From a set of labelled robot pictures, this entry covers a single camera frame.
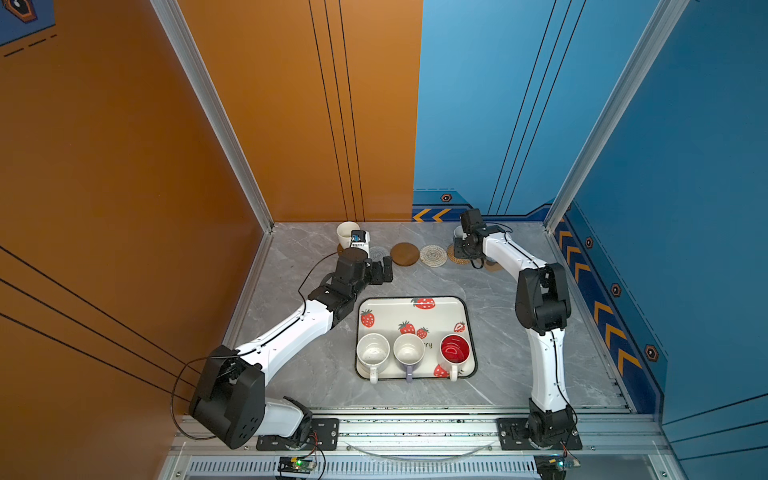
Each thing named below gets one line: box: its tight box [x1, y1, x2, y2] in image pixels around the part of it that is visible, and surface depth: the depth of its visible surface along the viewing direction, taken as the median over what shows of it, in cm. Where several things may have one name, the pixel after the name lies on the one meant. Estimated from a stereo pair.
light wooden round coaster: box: [390, 242, 420, 267], surface depth 114 cm
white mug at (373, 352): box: [356, 332, 391, 384], surface depth 82 cm
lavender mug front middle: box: [393, 333, 425, 383], surface depth 84 cm
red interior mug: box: [439, 333, 471, 382], surface depth 83 cm
